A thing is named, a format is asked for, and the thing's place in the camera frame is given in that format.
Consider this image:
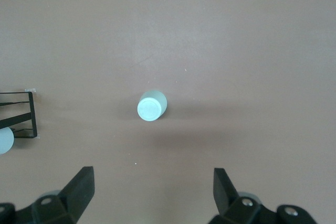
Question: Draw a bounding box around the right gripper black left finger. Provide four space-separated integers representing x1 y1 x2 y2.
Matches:
0 166 95 224

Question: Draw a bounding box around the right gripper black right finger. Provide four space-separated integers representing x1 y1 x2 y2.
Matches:
208 167 317 224

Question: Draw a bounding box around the pale green plastic cup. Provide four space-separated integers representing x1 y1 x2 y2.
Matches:
136 90 168 123

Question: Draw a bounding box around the grey plastic cup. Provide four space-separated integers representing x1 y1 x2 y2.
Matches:
0 126 15 156

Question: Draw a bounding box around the black wire cup rack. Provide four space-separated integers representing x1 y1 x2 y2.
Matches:
0 91 38 140

